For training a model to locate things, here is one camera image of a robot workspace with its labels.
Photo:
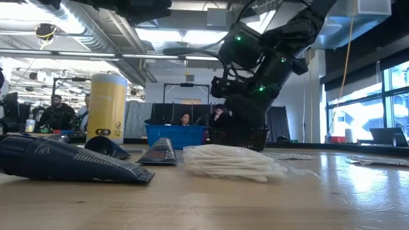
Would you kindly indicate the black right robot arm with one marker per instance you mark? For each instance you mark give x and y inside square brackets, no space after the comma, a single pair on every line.
[297,28]

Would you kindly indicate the black plastic mesh basket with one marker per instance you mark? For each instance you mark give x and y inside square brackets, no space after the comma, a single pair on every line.
[243,140]

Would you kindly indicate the person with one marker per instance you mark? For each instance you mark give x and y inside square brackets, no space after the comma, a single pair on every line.
[83,115]
[57,115]
[219,116]
[184,119]

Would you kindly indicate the grey cloth cover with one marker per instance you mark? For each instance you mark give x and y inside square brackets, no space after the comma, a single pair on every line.
[137,118]

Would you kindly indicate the blue plastic mesh basket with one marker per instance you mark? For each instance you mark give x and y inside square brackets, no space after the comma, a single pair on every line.
[175,137]

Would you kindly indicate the clear adhesive bandage pack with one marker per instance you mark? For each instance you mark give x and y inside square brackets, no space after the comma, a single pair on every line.
[380,160]

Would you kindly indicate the black partition curtain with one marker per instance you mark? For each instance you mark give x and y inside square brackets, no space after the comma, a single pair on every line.
[166,111]
[278,124]

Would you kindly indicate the long ceiling light strip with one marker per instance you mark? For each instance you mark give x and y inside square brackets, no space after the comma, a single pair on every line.
[86,54]

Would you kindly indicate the yellow white wipes canister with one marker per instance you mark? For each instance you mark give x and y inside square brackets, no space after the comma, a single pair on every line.
[107,105]

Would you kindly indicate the dark desktop monitor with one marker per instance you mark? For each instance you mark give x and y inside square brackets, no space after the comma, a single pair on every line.
[11,103]

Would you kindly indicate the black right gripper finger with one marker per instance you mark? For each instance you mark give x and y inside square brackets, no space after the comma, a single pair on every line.
[246,118]

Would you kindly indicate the red storage box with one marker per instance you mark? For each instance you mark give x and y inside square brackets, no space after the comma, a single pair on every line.
[337,139]

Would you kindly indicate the clear bag of cotton swabs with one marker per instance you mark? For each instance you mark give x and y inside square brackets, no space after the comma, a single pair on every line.
[230,163]

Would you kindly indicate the silver ventilation duct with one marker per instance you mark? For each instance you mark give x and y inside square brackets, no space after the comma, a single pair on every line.
[105,35]

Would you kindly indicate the white paper roll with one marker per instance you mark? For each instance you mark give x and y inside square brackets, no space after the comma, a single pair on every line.
[349,135]

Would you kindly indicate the dark laptop on desk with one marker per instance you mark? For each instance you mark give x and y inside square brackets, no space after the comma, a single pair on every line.
[386,135]

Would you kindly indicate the black rig frame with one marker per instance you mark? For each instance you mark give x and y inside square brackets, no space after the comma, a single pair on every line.
[78,79]
[187,85]

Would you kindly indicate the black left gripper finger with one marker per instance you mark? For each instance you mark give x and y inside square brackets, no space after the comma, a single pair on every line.
[150,9]

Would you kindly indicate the dark blue toiletry tube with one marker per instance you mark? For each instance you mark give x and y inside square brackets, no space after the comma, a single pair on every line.
[64,159]
[158,155]
[102,147]

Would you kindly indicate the grey ceiling box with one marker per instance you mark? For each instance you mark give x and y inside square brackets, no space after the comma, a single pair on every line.
[217,17]

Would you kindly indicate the black round ceiling device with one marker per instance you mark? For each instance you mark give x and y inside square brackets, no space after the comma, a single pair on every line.
[45,31]

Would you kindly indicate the white jar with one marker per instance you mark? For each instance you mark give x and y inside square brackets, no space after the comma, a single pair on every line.
[30,126]

